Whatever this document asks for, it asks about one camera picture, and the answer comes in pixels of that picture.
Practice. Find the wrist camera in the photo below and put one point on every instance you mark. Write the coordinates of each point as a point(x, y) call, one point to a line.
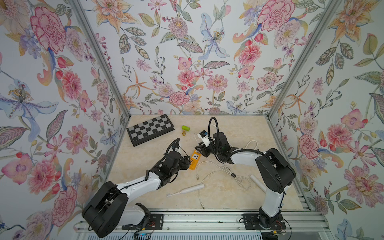
point(204, 137)
point(175, 148)

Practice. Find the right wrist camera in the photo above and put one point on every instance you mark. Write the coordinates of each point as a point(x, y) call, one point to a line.
point(204, 137)

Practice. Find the green cylinder block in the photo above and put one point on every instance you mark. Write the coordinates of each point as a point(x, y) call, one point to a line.
point(185, 128)

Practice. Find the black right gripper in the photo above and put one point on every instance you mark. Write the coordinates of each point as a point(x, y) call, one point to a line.
point(204, 150)

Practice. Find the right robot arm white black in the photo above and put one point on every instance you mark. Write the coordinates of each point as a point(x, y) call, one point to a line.
point(275, 170)

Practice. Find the black white folding chessboard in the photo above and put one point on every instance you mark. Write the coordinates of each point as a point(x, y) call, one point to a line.
point(150, 129)

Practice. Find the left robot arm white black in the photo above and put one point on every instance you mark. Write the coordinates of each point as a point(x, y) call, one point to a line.
point(108, 209)

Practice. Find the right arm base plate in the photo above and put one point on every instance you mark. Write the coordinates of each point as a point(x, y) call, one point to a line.
point(256, 221)

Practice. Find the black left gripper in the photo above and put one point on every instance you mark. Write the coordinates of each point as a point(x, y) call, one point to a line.
point(185, 162)

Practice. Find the aluminium front rail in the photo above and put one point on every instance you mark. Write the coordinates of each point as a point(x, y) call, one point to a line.
point(236, 221)

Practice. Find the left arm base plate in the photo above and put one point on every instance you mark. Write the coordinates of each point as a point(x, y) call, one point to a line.
point(138, 217)

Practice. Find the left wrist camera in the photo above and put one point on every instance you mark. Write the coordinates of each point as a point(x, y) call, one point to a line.
point(175, 148)

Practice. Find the white electric toothbrush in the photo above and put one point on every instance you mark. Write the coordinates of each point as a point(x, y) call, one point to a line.
point(188, 190)
point(258, 183)

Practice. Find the orange power strip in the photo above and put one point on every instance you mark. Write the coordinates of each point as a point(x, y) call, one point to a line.
point(195, 157)

